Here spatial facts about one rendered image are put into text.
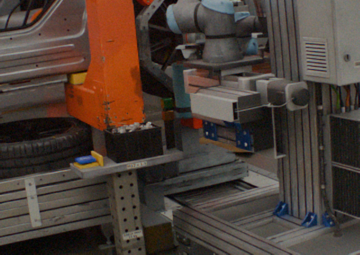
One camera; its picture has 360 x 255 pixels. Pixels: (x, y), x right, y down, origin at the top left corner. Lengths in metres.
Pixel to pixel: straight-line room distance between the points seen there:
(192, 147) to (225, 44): 1.20
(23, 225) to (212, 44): 1.12
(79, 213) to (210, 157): 0.88
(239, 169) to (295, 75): 1.28
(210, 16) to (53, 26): 1.05
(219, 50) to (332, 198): 0.68
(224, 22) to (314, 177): 0.65
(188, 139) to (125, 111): 0.77
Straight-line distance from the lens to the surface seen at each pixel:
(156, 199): 3.40
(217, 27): 2.65
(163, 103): 2.93
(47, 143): 3.16
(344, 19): 2.30
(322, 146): 2.53
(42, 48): 3.44
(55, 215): 3.12
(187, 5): 2.73
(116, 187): 2.88
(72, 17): 3.50
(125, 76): 3.02
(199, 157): 3.73
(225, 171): 3.73
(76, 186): 3.11
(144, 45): 3.45
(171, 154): 2.91
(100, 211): 3.17
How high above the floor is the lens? 1.14
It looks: 11 degrees down
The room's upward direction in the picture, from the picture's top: 5 degrees counter-clockwise
